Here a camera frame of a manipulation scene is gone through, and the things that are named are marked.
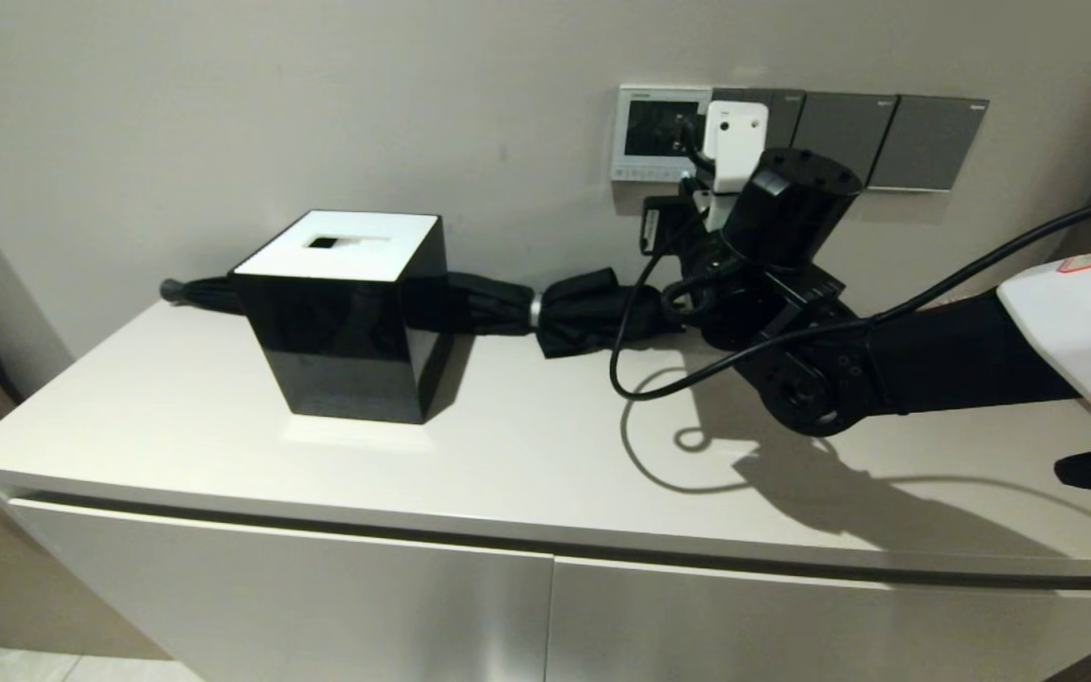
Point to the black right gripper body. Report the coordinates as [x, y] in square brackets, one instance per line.
[787, 208]

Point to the white wall thermostat panel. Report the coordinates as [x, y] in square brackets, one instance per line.
[645, 128]

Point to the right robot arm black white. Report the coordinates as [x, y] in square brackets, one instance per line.
[943, 360]

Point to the black folded umbrella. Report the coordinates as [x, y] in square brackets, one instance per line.
[498, 303]

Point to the black tissue box white lid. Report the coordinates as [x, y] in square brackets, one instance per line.
[347, 341]

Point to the white cabinet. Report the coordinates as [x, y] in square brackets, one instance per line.
[413, 455]

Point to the white cabinet door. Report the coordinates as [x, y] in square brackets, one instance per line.
[792, 625]
[271, 606]

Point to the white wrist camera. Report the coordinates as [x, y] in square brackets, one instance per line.
[735, 133]

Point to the grey triple wall switch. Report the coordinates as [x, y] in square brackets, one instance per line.
[785, 114]

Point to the grey single wall switch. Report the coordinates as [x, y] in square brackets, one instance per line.
[926, 142]
[858, 123]

